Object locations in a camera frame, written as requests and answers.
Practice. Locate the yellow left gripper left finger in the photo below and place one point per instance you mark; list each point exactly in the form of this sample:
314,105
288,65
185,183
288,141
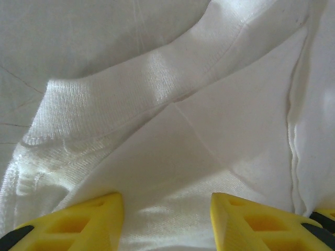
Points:
78,225

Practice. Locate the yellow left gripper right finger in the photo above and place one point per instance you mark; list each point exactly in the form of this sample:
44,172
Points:
235,235

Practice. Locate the white t-shirt with black print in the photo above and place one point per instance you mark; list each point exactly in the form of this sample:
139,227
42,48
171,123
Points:
209,130

